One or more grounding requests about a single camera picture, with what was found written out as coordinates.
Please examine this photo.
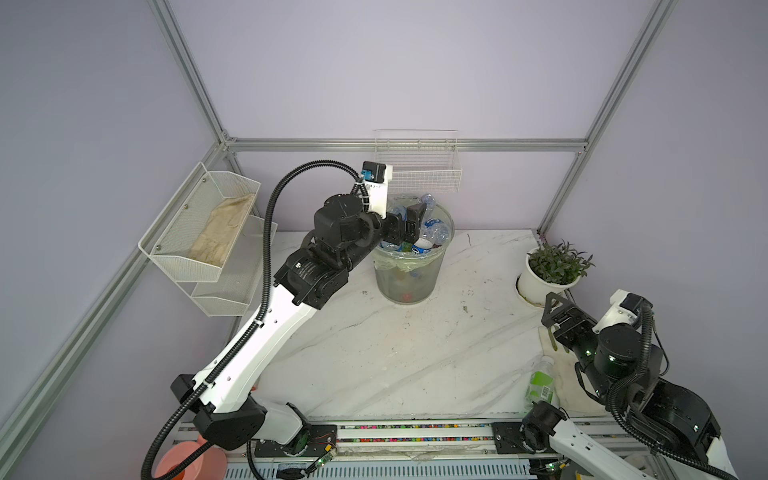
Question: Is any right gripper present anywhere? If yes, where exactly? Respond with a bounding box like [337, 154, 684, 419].
[533, 288, 613, 401]

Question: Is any clear bottle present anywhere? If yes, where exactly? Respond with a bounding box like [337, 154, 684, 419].
[419, 193, 436, 210]

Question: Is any blue label water bottle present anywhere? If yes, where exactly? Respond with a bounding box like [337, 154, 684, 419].
[421, 218, 452, 246]

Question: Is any pepsi bottle blue cap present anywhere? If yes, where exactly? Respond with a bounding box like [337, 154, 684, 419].
[411, 238, 433, 255]

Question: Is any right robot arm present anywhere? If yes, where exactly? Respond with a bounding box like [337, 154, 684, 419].
[520, 290, 736, 479]

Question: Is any grey bin with green liner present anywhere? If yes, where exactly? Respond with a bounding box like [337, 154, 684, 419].
[372, 196, 455, 305]

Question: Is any potted green plant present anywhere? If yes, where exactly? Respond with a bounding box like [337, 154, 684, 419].
[516, 240, 594, 307]

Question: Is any lime label bottle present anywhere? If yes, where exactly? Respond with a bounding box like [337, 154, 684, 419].
[525, 356, 556, 407]

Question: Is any beige cloth in shelf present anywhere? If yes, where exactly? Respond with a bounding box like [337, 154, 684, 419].
[188, 193, 256, 268]

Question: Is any white two-tier mesh shelf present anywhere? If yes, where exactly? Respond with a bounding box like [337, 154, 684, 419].
[138, 163, 264, 317]

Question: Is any pink watering can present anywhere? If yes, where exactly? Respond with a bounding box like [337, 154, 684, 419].
[154, 436, 228, 480]

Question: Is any white wire wall basket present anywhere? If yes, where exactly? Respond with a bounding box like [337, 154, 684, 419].
[374, 129, 463, 195]

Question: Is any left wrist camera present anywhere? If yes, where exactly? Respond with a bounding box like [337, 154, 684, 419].
[361, 161, 394, 219]

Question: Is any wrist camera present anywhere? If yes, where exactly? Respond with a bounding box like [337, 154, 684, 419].
[592, 289, 653, 334]
[361, 161, 394, 219]

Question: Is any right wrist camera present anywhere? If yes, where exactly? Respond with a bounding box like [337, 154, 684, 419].
[592, 289, 653, 334]

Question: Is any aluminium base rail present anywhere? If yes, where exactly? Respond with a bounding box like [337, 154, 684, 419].
[173, 413, 667, 480]

